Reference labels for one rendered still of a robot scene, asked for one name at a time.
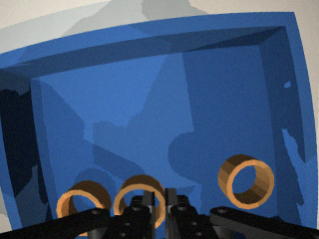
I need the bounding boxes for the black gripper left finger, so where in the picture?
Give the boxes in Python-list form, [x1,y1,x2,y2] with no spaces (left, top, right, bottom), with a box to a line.
[0,190,156,239]

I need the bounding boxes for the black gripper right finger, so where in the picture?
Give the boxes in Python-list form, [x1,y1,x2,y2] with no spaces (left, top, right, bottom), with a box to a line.
[164,188,319,239]

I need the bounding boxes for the bronze ring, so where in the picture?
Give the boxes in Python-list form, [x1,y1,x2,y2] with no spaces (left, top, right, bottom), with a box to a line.
[218,154,274,209]
[57,180,112,218]
[114,174,165,228]

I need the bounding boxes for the blue crate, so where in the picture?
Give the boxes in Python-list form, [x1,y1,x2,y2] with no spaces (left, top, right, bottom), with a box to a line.
[0,12,318,230]

